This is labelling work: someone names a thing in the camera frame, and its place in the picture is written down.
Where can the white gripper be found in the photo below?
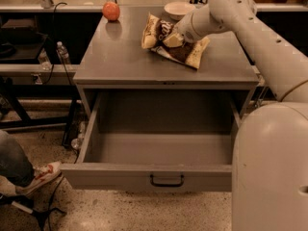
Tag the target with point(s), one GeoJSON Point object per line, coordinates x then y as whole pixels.
{"type": "Point", "coordinates": [185, 28]}

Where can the brown chip bag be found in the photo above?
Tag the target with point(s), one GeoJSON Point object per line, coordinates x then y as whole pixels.
{"type": "Point", "coordinates": [156, 30]}

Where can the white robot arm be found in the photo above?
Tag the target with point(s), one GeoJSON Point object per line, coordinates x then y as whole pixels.
{"type": "Point", "coordinates": [270, 157]}

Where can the white ceramic bowl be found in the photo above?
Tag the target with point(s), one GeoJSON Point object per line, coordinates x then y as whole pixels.
{"type": "Point", "coordinates": [177, 10]}

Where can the grey metal cabinet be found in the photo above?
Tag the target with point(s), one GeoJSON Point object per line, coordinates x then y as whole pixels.
{"type": "Point", "coordinates": [116, 60]}

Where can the orange round fruit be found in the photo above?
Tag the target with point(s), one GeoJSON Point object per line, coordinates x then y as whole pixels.
{"type": "Point", "coordinates": [111, 11]}

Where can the clear plastic water bottle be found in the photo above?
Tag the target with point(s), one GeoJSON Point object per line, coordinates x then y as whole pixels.
{"type": "Point", "coordinates": [63, 54]}

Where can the plastic bottle on floor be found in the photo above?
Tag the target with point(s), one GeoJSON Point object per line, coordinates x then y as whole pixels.
{"type": "Point", "coordinates": [77, 142]}

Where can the white and red sneaker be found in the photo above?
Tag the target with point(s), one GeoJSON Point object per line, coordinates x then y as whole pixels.
{"type": "Point", "coordinates": [37, 177]}

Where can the blue jeans leg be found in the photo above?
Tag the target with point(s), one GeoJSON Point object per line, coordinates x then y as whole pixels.
{"type": "Point", "coordinates": [14, 164]}

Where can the black tripod stand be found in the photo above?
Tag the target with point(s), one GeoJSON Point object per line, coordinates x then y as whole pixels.
{"type": "Point", "coordinates": [26, 205]}

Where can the black drawer handle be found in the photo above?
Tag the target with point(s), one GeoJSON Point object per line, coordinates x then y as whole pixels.
{"type": "Point", "coordinates": [167, 182]}

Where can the black table frame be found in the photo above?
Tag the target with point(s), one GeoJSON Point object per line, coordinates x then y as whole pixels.
{"type": "Point", "coordinates": [43, 91]}

